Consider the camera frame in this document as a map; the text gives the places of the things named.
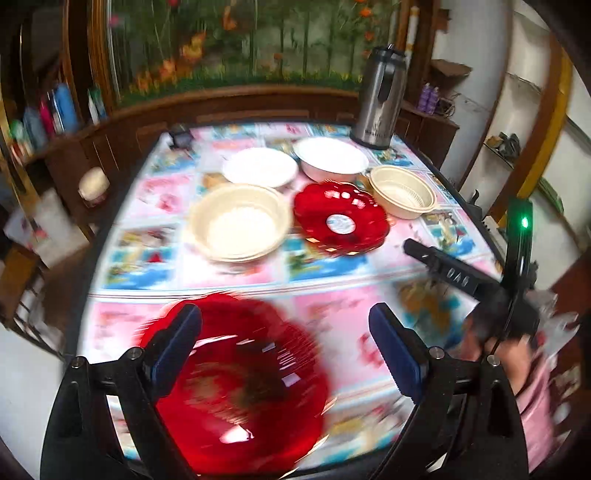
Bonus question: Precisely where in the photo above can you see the small beige plastic bowl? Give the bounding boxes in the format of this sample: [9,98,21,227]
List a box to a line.
[367,165,438,220]

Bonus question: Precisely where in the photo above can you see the large red glass plate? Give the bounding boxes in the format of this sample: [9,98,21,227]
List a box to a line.
[155,293,329,476]

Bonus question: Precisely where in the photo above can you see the small red glass plate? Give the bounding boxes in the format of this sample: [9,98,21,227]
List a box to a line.
[293,181,390,256]

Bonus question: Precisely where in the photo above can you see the white foam bowl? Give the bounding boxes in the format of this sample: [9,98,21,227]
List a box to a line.
[221,147,298,189]
[293,137,370,182]

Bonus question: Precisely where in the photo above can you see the large beige plastic bowl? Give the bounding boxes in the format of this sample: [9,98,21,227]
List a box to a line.
[188,184,293,264]

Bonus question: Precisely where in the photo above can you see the stacked bowls on stool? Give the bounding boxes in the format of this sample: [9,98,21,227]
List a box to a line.
[78,167,110,205]

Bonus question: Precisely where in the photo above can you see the person right hand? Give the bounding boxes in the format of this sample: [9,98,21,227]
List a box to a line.
[459,314,548,396]

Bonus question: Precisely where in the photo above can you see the white plastic bucket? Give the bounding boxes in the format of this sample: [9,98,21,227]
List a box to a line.
[31,189,89,268]

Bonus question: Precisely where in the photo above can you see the colourful printed tablecloth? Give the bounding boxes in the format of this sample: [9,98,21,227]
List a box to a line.
[77,122,498,468]

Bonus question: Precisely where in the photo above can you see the purple bottles on cabinet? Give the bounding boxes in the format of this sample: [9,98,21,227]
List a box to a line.
[417,83,439,115]

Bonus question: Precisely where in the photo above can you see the stainless steel thermos jug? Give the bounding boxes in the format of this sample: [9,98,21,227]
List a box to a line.
[351,44,407,150]

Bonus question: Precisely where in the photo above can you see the small black table device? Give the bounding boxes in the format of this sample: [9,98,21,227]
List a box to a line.
[169,129,193,150]

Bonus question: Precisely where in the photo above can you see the red thermos flask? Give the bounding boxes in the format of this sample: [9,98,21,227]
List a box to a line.
[39,98,55,139]

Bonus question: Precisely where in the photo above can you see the blue thermos flask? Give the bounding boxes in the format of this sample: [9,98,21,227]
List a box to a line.
[54,83,79,133]

